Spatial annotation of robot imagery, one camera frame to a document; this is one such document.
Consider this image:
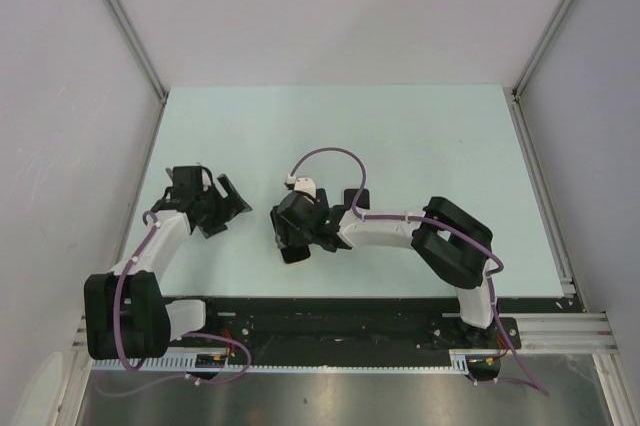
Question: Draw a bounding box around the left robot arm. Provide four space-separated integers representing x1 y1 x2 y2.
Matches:
83 164 252 370

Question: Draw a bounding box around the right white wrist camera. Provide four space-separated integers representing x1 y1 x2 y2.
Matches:
285 174 317 198

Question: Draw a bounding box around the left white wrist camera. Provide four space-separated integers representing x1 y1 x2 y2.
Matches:
199 165 213 191

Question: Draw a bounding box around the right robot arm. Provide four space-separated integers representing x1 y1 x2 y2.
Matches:
270 188 498 347

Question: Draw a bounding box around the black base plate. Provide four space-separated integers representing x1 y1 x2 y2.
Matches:
197 297 498 366

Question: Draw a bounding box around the left aluminium frame post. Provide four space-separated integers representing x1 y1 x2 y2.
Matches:
102 0 168 105

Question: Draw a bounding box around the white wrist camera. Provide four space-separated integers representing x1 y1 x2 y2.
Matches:
285 174 317 198
199 165 213 191

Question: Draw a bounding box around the right aluminium frame post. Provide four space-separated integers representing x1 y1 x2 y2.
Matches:
511 0 578 101

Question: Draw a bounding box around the aluminium frame post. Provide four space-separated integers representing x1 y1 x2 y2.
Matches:
102 0 168 105
511 0 578 101

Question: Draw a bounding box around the white slotted cable duct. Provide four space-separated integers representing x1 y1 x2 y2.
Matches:
92 348 474 373

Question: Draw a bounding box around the black phone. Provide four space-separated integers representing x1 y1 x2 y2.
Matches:
270 206 311 264
342 188 370 210

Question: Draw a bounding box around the aluminium front rail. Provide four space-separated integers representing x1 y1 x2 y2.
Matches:
72 311 621 353

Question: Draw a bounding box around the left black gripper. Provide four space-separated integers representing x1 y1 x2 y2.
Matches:
195 174 250 238

